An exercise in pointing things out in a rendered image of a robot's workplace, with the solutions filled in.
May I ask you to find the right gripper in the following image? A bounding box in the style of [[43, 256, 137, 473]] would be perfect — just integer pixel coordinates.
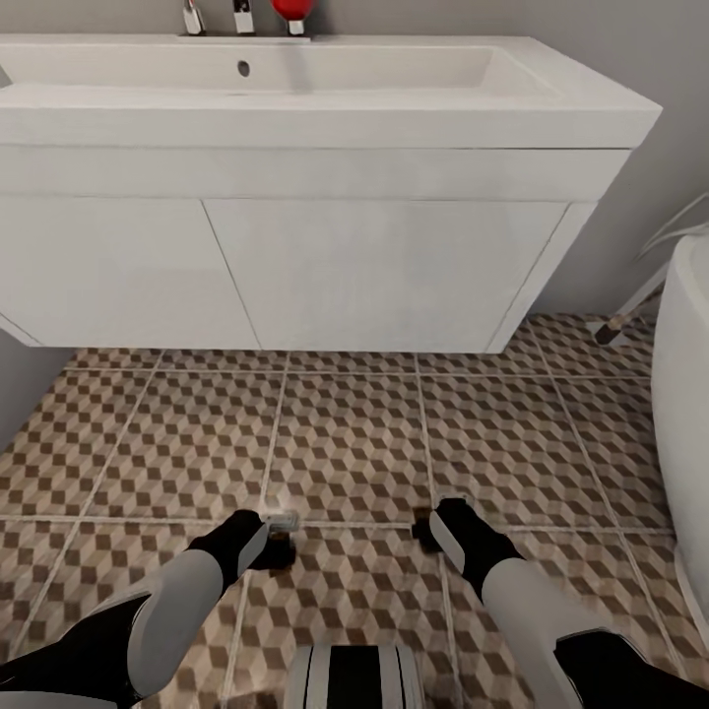
[[412, 517, 438, 546]]

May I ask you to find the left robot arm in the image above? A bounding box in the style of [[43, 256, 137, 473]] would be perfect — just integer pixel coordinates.
[[0, 510, 299, 709]]

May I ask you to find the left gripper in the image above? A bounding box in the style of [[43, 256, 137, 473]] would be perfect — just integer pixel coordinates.
[[250, 538, 295, 571]]

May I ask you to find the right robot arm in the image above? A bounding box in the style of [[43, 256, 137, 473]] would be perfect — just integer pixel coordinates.
[[412, 492, 709, 709]]

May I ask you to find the mousetrap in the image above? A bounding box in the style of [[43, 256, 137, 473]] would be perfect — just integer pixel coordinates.
[[413, 507, 442, 552], [264, 533, 293, 579]]

